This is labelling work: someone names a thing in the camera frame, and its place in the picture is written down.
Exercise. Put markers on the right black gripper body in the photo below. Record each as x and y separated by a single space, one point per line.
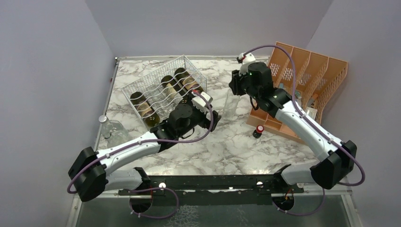
241 83

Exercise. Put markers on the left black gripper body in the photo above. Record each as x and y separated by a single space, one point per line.
201 120

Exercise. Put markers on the clear square glass bottle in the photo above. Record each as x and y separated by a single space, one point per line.
230 106

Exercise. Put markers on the dark-neck green wine bottle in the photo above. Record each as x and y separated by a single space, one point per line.
173 89

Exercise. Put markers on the silver-neck green wine bottle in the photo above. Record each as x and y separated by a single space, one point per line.
186 80

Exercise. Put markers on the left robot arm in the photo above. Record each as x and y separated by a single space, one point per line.
91 172

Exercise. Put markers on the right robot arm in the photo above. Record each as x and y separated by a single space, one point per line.
336 158

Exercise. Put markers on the small red-cap black bottle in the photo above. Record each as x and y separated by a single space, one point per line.
258 131

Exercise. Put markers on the orange plastic file organizer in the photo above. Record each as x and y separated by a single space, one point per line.
317 76

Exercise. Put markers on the white packet in organizer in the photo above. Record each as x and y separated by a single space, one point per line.
312 112

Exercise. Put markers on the clear jar silver lid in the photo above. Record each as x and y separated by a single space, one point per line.
113 132

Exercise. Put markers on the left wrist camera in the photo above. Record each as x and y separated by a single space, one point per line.
202 101

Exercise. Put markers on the white wire wine rack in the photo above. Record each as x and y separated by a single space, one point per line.
150 86

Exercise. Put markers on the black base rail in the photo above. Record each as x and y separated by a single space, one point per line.
204 190

